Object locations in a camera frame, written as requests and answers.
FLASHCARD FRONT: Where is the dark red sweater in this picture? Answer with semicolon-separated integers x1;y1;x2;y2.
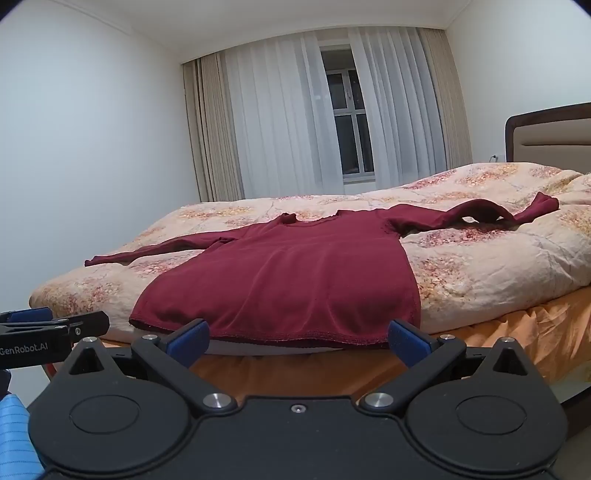
84;192;560;349

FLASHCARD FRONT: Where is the sheer white curtain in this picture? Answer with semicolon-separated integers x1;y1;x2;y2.
221;31;346;202
347;25;448;191

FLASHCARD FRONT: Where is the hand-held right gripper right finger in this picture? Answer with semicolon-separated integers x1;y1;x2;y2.
359;319;528;412

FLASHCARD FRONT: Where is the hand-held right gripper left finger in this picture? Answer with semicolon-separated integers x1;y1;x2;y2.
68;318;238;412

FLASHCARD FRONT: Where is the beige curtain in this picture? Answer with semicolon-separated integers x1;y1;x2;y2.
421;28;474;172
182;52;245;204

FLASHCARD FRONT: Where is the window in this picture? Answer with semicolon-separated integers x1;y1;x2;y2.
320;43;376;184

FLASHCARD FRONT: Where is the floral quilt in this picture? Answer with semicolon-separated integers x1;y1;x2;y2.
28;161;591;335

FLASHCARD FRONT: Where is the brown padded headboard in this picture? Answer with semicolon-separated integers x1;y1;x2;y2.
505;102;591;175

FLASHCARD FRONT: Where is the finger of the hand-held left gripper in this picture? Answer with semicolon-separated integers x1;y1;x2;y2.
0;307;54;326
0;311;110;344

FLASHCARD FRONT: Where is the person's left forearm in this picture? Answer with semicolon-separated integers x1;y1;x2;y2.
0;392;45;480

